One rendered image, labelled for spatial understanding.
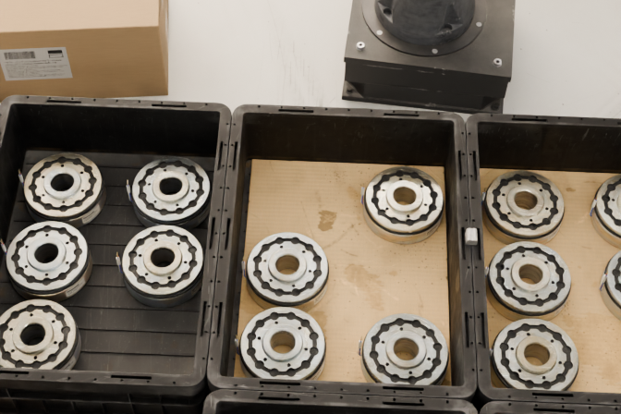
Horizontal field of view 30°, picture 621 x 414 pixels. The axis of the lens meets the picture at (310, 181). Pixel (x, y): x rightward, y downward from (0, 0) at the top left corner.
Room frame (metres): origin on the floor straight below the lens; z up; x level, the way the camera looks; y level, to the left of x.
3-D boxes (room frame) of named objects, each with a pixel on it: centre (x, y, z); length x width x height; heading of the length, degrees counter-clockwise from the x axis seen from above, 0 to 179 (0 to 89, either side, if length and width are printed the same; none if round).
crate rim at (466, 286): (0.73, -0.04, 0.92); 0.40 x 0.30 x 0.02; 179
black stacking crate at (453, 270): (0.73, -0.04, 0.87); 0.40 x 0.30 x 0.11; 179
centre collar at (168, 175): (0.85, 0.18, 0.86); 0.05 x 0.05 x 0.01
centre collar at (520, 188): (0.84, -0.28, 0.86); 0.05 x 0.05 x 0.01
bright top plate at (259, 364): (0.63, 0.03, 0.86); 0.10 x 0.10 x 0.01
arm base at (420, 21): (1.23, -0.17, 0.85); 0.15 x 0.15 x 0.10
